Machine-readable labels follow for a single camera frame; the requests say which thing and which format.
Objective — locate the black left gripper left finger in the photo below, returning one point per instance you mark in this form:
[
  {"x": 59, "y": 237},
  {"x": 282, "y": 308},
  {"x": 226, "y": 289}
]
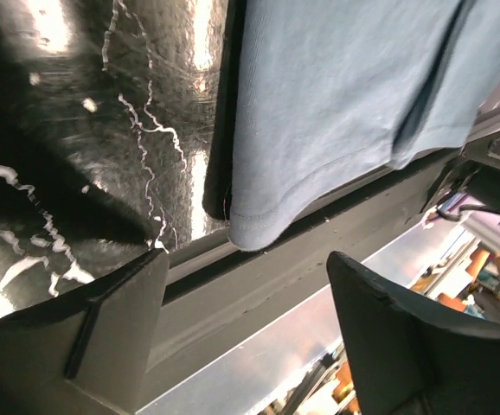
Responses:
[{"x": 85, "y": 351}]

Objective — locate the grey-blue t shirt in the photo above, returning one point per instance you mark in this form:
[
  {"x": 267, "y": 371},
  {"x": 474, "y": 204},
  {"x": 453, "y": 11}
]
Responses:
[{"x": 331, "y": 90}]

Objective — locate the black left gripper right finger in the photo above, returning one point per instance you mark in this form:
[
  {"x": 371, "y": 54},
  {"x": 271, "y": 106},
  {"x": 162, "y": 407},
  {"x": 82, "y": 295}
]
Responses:
[{"x": 409, "y": 354}]

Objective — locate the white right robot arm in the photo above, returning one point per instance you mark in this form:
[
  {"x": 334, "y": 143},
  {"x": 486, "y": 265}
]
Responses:
[{"x": 475, "y": 172}]

